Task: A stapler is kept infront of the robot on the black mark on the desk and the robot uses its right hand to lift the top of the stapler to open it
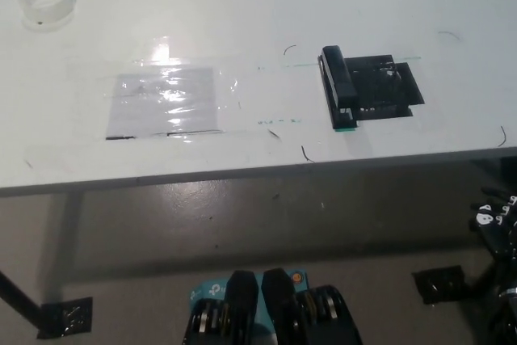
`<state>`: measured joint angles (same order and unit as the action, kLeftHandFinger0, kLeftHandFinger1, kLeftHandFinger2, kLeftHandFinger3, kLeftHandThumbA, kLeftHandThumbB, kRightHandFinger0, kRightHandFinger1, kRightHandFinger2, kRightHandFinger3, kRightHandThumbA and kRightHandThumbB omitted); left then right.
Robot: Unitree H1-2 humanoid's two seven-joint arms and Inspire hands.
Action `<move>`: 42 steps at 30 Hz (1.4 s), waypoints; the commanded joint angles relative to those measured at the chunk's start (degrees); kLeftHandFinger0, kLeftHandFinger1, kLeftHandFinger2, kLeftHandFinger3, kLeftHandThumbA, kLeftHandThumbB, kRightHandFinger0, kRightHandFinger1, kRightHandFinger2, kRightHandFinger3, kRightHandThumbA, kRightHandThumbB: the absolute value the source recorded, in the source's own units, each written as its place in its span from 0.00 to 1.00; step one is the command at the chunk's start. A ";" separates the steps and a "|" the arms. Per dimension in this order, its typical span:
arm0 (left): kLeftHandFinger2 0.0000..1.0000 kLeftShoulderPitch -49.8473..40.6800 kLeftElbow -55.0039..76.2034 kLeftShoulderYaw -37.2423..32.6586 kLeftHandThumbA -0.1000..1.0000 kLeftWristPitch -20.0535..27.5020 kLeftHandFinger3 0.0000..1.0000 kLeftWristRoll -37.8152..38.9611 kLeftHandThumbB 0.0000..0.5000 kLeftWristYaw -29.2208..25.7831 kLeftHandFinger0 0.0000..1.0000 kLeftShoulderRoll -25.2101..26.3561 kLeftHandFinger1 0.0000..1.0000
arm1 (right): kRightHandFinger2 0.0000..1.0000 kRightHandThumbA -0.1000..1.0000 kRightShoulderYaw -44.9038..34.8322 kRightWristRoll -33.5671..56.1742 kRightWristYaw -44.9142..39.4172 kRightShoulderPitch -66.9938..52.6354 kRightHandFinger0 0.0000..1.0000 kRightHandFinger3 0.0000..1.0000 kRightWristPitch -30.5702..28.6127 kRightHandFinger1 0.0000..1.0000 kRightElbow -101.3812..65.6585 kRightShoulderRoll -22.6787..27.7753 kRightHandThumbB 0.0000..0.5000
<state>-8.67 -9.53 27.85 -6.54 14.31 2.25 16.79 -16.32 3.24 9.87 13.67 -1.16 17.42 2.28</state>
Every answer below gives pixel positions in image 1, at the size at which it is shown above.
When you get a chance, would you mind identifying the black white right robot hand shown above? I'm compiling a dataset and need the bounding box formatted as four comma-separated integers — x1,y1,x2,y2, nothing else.
467,186,517,258

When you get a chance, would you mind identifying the black floor tape patch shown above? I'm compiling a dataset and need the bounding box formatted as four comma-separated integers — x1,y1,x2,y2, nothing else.
411,265,470,305
36,297,95,340

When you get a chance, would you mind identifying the clear plastic film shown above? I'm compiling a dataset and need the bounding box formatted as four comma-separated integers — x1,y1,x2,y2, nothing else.
66,36,244,145

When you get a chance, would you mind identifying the taped plastic sheet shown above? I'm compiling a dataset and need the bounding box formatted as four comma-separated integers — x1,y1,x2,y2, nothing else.
105,65,225,141

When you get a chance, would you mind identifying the clear tape roll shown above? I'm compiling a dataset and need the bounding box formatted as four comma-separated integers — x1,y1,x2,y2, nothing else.
17,0,78,33

